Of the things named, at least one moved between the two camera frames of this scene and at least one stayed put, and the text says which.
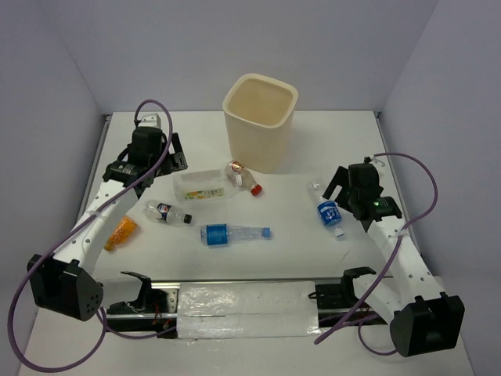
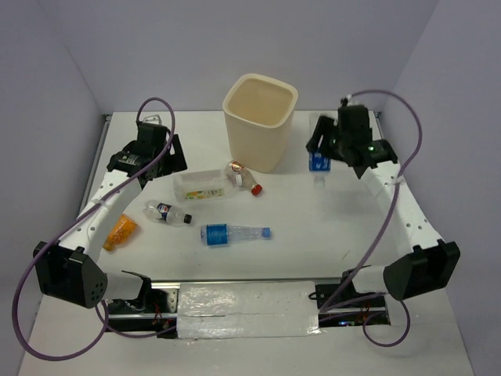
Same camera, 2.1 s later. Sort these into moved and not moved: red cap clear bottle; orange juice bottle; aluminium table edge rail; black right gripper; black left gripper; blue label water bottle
Moved: black right gripper; blue label water bottle
Not moved: black left gripper; aluminium table edge rail; red cap clear bottle; orange juice bottle
